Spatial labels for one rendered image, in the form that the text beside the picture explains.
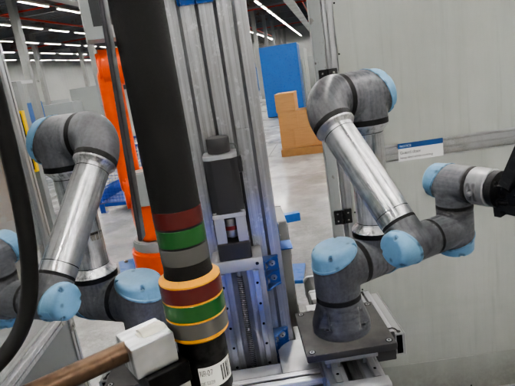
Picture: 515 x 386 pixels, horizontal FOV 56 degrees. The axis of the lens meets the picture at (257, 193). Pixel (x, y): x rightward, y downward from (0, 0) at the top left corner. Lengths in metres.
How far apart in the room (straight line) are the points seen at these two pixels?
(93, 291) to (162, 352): 0.97
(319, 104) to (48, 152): 0.64
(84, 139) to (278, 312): 0.73
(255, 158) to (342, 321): 0.48
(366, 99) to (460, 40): 1.16
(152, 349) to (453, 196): 0.81
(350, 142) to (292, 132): 8.67
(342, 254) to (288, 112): 8.52
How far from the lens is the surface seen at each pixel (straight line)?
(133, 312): 1.24
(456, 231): 1.06
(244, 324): 1.37
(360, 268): 1.24
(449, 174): 1.05
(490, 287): 2.60
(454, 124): 2.30
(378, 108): 1.20
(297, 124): 9.66
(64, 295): 1.02
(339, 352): 1.24
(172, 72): 0.31
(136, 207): 0.33
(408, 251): 0.97
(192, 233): 0.32
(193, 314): 0.33
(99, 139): 1.13
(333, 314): 1.25
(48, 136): 1.22
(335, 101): 1.11
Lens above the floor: 1.72
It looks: 14 degrees down
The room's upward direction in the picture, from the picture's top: 8 degrees counter-clockwise
